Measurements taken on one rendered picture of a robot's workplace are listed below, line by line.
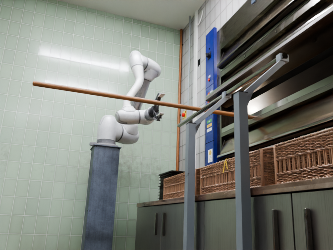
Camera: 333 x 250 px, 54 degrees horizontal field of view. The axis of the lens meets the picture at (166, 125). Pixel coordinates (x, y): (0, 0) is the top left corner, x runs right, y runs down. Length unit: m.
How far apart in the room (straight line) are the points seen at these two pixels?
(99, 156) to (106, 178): 0.18
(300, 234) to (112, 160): 1.79
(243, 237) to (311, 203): 0.30
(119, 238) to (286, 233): 2.27
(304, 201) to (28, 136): 2.60
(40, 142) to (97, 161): 0.79
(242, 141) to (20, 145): 2.32
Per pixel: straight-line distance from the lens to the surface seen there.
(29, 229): 3.13
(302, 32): 1.86
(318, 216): 1.03
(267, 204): 1.20
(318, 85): 1.89
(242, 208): 1.23
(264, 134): 2.17
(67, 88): 2.04
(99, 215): 2.55
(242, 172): 1.24
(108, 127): 2.67
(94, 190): 2.56
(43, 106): 3.29
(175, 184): 2.11
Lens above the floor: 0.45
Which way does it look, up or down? 16 degrees up
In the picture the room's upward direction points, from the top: 2 degrees clockwise
